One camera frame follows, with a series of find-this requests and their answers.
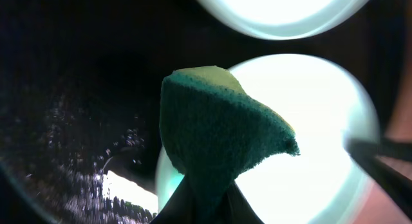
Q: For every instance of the black round tray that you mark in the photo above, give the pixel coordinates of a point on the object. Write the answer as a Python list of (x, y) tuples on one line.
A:
[(77, 73)]

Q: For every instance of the mint plate front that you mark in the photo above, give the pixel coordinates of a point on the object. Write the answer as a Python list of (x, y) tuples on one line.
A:
[(326, 106)]

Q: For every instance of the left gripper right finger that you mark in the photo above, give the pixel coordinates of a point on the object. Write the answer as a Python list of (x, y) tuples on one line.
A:
[(235, 209)]

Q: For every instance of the green sponge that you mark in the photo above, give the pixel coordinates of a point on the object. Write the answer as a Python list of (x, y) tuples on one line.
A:
[(212, 131)]

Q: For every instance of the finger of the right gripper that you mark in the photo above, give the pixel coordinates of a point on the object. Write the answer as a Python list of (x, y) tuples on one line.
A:
[(396, 185), (395, 149)]

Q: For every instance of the mint plate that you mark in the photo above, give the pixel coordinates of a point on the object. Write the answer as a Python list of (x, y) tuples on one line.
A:
[(279, 20), (326, 106)]

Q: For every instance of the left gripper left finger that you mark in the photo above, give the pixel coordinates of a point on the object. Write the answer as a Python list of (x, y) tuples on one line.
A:
[(180, 207)]

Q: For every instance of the mint plate rear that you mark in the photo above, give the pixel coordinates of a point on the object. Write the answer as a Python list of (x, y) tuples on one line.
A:
[(279, 20)]

